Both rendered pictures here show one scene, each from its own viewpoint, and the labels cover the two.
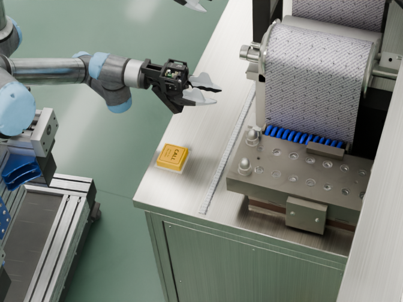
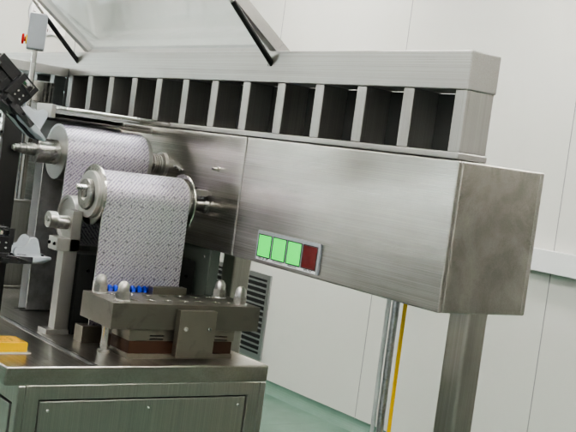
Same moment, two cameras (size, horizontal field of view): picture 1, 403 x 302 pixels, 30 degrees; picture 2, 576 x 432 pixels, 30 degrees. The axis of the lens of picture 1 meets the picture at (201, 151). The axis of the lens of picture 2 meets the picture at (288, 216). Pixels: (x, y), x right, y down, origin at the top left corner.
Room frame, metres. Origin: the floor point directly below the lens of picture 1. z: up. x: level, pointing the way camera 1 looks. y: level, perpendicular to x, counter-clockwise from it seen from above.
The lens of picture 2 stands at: (-0.37, 1.84, 1.40)
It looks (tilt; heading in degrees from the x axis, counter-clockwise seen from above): 3 degrees down; 299
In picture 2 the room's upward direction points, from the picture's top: 8 degrees clockwise
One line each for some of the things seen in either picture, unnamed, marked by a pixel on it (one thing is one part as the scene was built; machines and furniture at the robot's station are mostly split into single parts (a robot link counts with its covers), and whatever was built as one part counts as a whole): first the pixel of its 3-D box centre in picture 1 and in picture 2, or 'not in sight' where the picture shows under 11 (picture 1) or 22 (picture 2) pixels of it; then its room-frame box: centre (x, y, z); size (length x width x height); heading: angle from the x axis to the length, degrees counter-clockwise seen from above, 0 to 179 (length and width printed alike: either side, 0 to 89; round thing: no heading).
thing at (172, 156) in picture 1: (172, 156); (6, 344); (1.28, 0.08, 0.91); 0.07 x 0.07 x 0.02; 66
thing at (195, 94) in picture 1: (198, 94); (33, 249); (1.31, -0.01, 1.11); 0.09 x 0.03 x 0.06; 57
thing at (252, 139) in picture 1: (252, 135); (101, 283); (1.21, -0.14, 1.05); 0.04 x 0.04 x 0.04
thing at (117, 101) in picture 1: (113, 90); not in sight; (1.46, 0.23, 1.01); 0.11 x 0.08 x 0.11; 39
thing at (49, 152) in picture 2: not in sight; (45, 150); (1.56, -0.28, 1.34); 0.06 x 0.06 x 0.06; 66
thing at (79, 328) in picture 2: not in sight; (130, 333); (1.22, -0.28, 0.92); 0.28 x 0.04 x 0.04; 66
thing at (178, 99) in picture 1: (182, 96); (12, 258); (1.34, 0.03, 1.09); 0.09 x 0.05 x 0.02; 57
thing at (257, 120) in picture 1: (258, 87); (59, 271); (1.37, -0.17, 1.05); 0.06 x 0.05 x 0.31; 66
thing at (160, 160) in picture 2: not in sight; (151, 163); (1.43, -0.57, 1.34); 0.07 x 0.07 x 0.07; 66
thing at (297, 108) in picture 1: (309, 112); (141, 256); (1.22, -0.28, 1.11); 0.23 x 0.01 x 0.18; 66
